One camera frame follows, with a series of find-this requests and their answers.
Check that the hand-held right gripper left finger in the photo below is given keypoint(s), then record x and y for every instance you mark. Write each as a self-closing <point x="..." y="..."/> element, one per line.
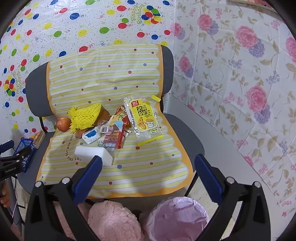
<point x="89" y="178"/>

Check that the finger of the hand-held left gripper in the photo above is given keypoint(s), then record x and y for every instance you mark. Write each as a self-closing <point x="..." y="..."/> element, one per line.
<point x="7" y="145"/>
<point x="23" y="153"/>

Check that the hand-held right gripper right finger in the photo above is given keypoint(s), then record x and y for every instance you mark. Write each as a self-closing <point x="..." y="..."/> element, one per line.
<point x="209" y="177"/>

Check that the white sponge block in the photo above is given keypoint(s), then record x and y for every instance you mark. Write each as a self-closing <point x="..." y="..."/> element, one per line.
<point x="92" y="151"/>

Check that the blue white carton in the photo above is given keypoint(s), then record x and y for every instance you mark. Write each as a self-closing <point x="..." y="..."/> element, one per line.
<point x="91" y="135"/>

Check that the clear printed wrapper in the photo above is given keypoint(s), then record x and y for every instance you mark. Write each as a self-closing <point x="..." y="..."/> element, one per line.
<point x="108" y="139"/>

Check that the red snack wrapper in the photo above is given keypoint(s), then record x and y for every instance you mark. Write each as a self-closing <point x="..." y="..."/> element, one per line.
<point x="120" y="139"/>

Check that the bin with pink bag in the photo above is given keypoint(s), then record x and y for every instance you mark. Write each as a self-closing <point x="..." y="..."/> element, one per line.
<point x="178" y="220"/>

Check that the yellow foam fruit net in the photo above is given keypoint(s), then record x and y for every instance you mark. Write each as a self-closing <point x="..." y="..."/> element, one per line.
<point x="85" y="117"/>

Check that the yellow sausage packet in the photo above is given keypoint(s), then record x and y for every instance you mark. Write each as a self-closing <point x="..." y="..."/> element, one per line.
<point x="143" y="120"/>

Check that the person's left hand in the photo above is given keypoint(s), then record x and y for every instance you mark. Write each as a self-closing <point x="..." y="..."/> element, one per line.
<point x="5" y="197"/>

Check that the blue plastic basket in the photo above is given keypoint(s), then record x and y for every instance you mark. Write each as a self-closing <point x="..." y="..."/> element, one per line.
<point x="23" y="144"/>

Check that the box of wooden sticks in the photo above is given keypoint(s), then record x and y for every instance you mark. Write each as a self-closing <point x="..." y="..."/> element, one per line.
<point x="39" y="139"/>

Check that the pink fluffy clothing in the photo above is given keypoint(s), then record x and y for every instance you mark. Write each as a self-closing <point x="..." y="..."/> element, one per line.
<point x="111" y="220"/>

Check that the red apple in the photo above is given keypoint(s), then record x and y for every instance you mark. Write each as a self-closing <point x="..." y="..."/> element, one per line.
<point x="63" y="124"/>

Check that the grey office chair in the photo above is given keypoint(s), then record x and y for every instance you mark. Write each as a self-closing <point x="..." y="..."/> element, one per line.
<point x="185" y="129"/>

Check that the brown leathery piece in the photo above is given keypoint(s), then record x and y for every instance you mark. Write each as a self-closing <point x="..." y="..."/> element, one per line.
<point x="105" y="113"/>

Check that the yellow striped dotted cloth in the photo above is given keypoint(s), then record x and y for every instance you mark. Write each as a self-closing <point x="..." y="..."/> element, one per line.
<point x="104" y="81"/>

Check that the floral print plastic sheet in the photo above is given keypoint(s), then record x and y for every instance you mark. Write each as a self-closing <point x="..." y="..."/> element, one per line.
<point x="231" y="69"/>

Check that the balloon print plastic sheet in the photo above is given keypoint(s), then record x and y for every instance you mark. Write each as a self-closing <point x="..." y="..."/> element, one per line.
<point x="69" y="34"/>

